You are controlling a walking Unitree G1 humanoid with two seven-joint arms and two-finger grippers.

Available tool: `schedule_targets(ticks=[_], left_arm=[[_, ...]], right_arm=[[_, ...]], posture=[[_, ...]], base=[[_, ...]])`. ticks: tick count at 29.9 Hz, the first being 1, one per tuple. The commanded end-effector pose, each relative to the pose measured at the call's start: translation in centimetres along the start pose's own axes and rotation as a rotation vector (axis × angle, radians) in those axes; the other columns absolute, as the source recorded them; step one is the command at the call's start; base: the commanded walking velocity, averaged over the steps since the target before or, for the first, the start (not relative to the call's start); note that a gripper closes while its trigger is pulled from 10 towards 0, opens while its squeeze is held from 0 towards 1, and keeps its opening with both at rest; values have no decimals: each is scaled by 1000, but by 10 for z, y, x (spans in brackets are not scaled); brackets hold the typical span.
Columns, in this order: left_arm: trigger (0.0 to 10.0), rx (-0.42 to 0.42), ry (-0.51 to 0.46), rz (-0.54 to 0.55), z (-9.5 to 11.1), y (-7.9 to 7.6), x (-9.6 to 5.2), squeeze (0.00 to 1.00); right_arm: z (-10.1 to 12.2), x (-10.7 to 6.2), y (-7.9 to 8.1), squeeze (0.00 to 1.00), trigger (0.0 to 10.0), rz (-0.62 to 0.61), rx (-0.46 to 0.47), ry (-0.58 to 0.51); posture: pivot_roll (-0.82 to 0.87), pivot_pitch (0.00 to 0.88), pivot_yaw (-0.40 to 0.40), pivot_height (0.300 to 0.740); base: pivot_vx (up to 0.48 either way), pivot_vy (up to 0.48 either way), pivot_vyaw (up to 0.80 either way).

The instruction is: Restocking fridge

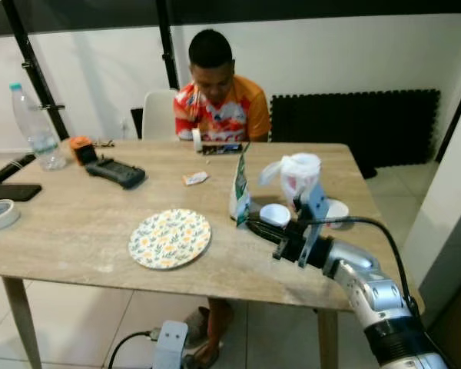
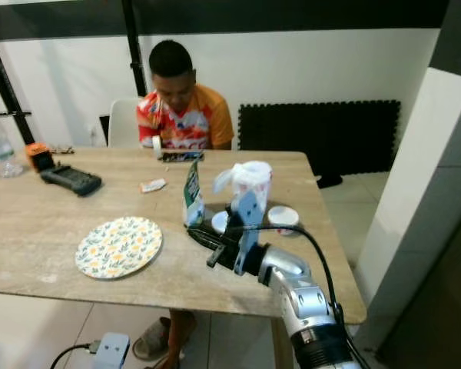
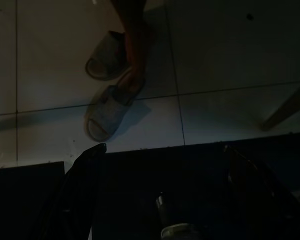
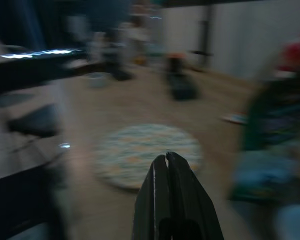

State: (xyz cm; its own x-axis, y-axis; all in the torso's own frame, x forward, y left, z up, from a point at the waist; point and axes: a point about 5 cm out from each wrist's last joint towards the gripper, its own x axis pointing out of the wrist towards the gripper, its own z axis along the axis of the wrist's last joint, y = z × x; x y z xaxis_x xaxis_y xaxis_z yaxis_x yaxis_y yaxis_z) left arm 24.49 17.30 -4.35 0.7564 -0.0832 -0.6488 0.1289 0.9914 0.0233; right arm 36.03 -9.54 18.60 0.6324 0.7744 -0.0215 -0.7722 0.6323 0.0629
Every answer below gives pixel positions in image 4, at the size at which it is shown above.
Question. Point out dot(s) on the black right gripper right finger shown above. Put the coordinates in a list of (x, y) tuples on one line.
[(190, 200)]

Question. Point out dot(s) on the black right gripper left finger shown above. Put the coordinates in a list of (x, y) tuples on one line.
[(150, 200)]

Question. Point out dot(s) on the black low table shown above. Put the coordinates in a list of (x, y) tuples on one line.
[(27, 67)]

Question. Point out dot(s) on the round patterned floor rug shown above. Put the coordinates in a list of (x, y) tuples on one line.
[(140, 142)]

